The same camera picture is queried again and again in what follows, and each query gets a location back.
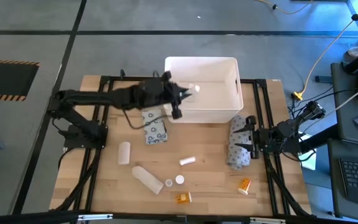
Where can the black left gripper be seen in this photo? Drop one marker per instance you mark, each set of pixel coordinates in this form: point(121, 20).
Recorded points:
point(154, 93)

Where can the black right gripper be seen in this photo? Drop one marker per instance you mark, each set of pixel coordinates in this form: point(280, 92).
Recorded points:
point(262, 140)

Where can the small grey printed pouch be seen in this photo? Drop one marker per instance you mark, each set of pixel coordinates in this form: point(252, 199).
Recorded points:
point(154, 127)

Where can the orange pill bottle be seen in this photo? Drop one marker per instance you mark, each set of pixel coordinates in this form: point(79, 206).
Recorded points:
point(182, 198)
point(244, 185)

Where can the small white bottle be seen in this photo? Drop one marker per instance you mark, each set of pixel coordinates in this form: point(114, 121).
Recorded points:
point(124, 153)

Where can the long white bandage roll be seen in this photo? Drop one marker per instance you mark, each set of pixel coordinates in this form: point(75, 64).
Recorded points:
point(147, 180)

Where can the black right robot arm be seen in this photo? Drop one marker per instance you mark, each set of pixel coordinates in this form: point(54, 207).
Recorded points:
point(286, 129)

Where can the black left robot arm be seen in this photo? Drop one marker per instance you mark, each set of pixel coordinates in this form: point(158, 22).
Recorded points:
point(89, 98)

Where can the white perforated plastic basket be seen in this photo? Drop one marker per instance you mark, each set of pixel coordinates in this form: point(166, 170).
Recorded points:
point(216, 74)

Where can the large grey printed pouch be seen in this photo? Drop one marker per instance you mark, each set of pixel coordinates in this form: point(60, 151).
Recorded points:
point(237, 155)

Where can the black diagonal strut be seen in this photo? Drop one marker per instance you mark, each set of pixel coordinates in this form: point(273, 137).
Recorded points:
point(322, 138)

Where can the grey floor block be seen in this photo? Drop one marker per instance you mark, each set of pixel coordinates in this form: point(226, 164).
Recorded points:
point(323, 79)

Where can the grey desk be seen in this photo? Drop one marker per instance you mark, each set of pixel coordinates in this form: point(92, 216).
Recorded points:
point(334, 186)
point(345, 118)

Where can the black hazard-striped floor mat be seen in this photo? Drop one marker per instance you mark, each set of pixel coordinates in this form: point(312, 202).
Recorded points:
point(5, 79)

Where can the black aluminium table frame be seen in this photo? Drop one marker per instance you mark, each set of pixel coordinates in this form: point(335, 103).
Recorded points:
point(261, 83)

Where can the silver frame bracket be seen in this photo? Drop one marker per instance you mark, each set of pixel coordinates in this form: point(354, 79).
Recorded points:
point(267, 221)
point(95, 217)

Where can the black horizontal frame beam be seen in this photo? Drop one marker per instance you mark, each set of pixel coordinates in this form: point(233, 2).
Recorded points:
point(42, 217)

